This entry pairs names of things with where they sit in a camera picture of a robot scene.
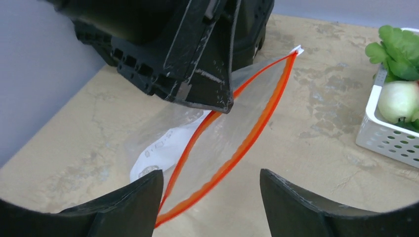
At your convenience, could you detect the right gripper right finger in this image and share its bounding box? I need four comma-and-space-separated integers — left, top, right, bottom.
259, 169, 419, 237

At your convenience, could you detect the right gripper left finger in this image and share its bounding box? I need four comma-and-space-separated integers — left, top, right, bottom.
0, 170, 164, 237

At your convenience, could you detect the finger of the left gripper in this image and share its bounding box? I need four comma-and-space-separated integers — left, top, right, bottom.
49, 0, 243, 114

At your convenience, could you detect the clear zip top bag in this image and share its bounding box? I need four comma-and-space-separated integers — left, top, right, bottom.
124, 46, 303, 226

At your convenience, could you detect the white plastic basket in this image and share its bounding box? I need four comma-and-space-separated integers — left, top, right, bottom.
356, 28, 419, 167

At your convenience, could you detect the white radish with leaves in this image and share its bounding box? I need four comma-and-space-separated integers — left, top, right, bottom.
365, 25, 419, 126

